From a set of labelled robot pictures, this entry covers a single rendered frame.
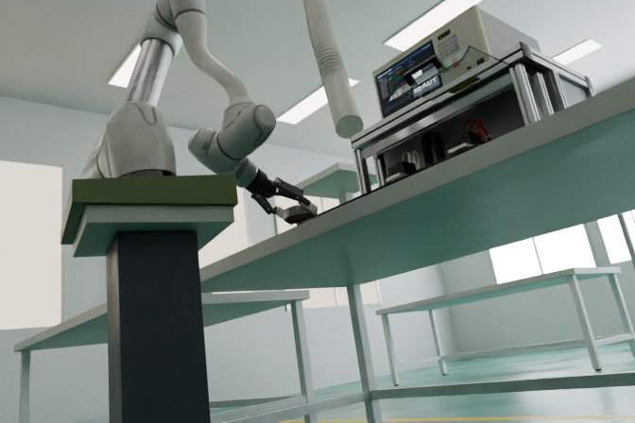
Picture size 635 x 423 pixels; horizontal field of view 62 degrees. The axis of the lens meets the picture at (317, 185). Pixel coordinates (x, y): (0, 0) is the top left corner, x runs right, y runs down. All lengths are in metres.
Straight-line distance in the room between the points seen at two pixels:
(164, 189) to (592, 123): 0.86
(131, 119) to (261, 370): 5.44
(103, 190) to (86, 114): 5.25
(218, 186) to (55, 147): 4.97
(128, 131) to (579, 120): 0.99
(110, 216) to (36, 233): 4.63
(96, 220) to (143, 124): 0.31
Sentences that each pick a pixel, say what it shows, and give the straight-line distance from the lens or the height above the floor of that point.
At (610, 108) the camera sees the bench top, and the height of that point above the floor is 0.71.
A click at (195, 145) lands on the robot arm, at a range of 1.53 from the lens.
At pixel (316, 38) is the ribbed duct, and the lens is 3.48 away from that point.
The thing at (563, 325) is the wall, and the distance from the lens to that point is 8.43.
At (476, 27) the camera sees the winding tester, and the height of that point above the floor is 1.24.
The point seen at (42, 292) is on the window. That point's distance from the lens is 5.70.
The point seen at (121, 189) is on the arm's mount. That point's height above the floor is 0.78.
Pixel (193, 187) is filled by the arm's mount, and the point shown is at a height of 0.79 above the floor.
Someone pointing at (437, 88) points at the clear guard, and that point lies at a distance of 1.57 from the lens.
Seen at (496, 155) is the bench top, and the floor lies 0.71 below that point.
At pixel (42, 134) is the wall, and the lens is 6.18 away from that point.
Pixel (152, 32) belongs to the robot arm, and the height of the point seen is 1.46.
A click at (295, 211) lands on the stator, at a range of 1.63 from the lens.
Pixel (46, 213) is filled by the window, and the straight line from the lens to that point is 5.89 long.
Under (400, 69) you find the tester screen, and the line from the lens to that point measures 1.86.
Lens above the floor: 0.39
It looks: 18 degrees up
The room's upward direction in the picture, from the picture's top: 8 degrees counter-clockwise
